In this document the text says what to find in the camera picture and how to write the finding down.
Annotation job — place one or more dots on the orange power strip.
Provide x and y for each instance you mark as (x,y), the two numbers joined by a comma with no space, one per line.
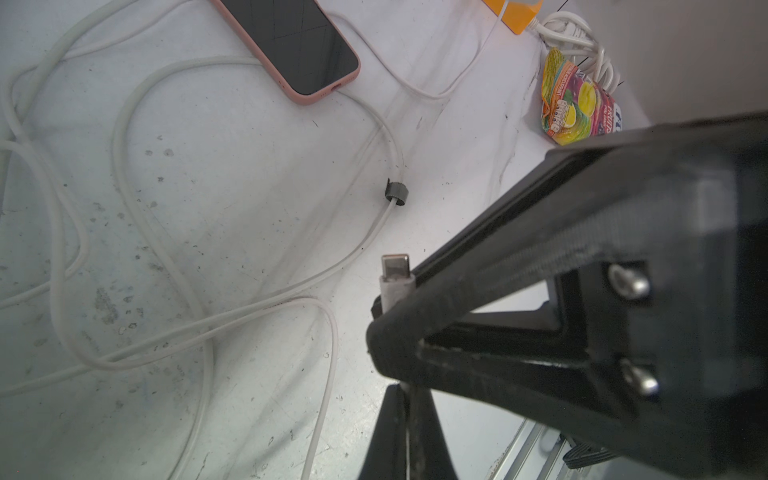
(515,14)

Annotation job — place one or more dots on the pink case phone right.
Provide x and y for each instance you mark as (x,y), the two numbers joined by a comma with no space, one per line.
(300,47)

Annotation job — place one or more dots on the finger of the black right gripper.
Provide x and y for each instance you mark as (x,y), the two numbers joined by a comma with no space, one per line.
(577,352)
(620,204)

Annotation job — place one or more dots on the colourful candy bag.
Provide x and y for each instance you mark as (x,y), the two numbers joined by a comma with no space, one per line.
(573,107)

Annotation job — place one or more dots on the grey cable clip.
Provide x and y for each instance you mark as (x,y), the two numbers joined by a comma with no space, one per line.
(396,192)

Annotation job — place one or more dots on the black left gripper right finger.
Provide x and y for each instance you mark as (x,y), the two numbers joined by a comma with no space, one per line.
(429,457)

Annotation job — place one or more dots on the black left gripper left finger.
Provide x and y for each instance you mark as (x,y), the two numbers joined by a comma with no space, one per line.
(386,458)

